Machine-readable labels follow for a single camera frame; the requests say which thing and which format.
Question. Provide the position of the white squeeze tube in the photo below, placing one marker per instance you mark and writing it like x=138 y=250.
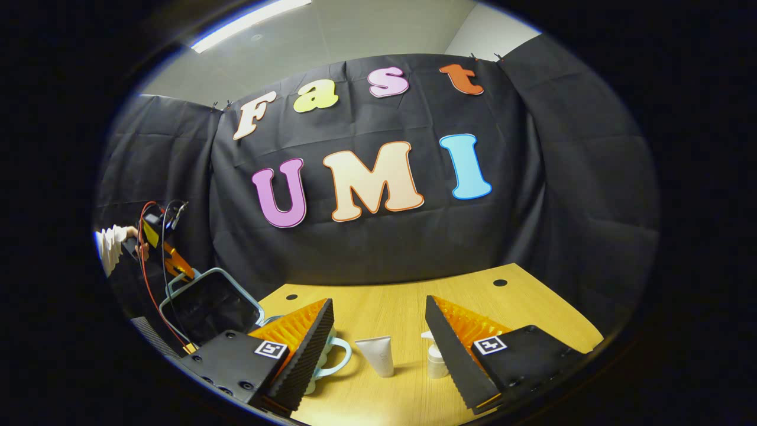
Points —
x=378 y=355

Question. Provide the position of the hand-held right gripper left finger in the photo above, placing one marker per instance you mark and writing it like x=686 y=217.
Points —
x=313 y=349

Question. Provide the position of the black backdrop cloth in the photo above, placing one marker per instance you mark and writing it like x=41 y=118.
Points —
x=384 y=248

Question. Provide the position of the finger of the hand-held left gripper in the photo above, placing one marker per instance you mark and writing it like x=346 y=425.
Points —
x=177 y=263

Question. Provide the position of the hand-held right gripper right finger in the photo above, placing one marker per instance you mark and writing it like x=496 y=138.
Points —
x=452 y=355

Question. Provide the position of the white pump bottle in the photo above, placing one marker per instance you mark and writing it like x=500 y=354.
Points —
x=436 y=362

